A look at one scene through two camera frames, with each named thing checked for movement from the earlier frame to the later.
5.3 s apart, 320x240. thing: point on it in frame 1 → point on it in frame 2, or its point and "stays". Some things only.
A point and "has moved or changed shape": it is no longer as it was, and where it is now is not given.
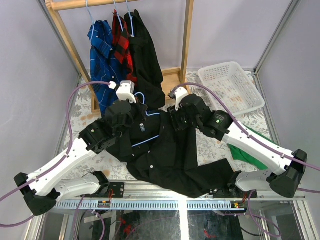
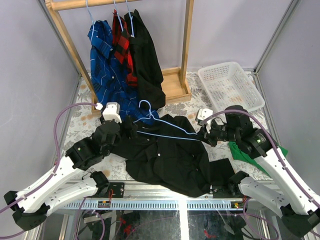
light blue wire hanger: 148,116 → 151,116
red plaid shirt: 121,46 stays
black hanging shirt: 146,66 stays
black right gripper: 174,115 → 206,135
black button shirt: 155,149 has moved or changed shape
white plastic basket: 233,86 stays
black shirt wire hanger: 132,35 stays
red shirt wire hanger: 117,14 stays
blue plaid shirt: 105,66 stays
